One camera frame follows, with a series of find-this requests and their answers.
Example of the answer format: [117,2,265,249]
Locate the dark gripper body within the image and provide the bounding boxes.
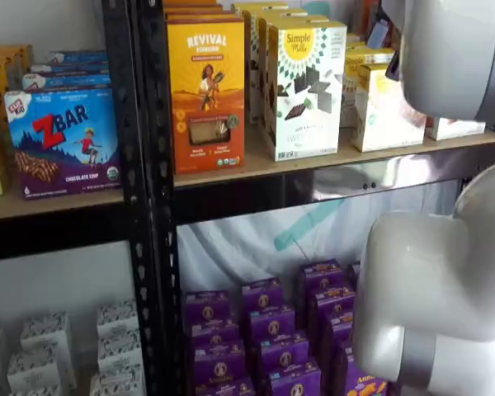
[379,0,405,31]

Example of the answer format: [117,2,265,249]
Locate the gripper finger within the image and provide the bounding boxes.
[385,53,404,83]
[365,20,388,49]

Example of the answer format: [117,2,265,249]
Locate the small white yellow-label box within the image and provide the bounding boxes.
[340,47,397,130]
[351,62,428,153]

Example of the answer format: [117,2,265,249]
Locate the white dark thins box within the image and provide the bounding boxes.
[242,7,309,125]
[267,20,347,163]
[257,14,330,139]
[230,2,289,12]

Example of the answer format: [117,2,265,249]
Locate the white box with orange crackers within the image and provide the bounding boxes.
[424,115,487,142]

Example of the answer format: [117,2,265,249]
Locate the wooden shelf board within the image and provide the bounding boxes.
[173,123,495,189]
[0,187,125,222]

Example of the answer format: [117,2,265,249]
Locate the orange Revival cracker box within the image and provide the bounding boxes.
[167,20,245,177]
[164,12,237,23]
[163,4,234,15]
[163,0,224,7]

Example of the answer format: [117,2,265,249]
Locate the black metal shelf rack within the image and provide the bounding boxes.
[0,0,149,396]
[134,0,495,396]

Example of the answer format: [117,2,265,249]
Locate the blue Zbar snack box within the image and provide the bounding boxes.
[22,73,112,94]
[30,62,111,78]
[3,88,121,200]
[47,49,108,65]

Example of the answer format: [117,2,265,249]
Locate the purple Annie's box orange graphics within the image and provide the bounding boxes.
[346,370,389,396]

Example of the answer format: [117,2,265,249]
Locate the teal tape strip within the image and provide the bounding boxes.
[273,197,347,253]

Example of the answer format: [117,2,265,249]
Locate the white plastic sheet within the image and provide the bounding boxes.
[177,181,459,298]

